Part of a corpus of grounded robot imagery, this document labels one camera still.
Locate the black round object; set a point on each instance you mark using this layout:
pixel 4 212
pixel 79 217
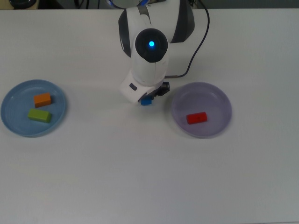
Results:
pixel 22 2

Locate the blue block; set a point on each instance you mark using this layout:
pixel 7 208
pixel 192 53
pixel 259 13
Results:
pixel 146 102

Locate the blue plate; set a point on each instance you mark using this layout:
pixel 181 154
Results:
pixel 18 116

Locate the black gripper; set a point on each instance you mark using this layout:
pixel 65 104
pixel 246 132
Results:
pixel 156 93

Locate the orange block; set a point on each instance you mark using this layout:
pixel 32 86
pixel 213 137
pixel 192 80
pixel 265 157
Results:
pixel 42 100

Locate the green block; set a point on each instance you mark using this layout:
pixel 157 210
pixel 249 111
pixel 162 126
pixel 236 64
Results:
pixel 39 115

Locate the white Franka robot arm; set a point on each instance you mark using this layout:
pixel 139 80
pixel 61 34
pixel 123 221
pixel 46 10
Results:
pixel 149 67

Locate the red cylinder block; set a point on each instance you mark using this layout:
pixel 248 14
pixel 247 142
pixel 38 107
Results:
pixel 196 118

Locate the purple plate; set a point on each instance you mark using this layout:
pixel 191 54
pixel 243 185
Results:
pixel 210 102

